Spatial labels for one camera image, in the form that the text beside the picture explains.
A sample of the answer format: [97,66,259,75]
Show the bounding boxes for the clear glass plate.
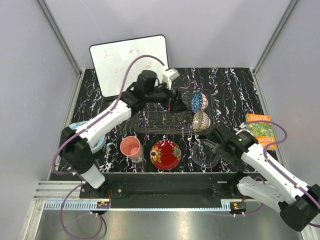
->
[190,139,220,169]

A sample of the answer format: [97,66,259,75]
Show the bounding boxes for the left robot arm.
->
[58,68,189,198]

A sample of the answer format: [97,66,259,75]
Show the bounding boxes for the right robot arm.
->
[207,125,320,232]

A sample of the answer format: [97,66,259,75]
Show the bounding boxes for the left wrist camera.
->
[162,68,180,90]

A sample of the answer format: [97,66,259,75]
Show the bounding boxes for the blue patterned bowl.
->
[191,91,208,113]

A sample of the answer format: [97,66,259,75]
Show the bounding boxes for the wire dish rack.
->
[130,87,215,135]

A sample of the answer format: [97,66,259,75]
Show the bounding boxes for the whiteboard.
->
[89,34,169,98]

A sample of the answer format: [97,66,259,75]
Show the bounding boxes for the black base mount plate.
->
[79,171,257,210]

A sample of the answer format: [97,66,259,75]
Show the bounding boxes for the pink tumbler cup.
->
[120,136,144,163]

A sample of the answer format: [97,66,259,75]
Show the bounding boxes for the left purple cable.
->
[52,54,167,237]

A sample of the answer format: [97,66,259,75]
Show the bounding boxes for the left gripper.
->
[144,79,189,114]

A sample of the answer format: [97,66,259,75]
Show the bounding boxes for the red floral plate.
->
[149,140,182,171]

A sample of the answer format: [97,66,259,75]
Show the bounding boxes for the red patterned white bowl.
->
[192,110,211,130]

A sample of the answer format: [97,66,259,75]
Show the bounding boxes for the orange green book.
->
[245,113,276,148]

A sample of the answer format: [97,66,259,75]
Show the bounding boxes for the light blue headphones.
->
[68,120,106,154]

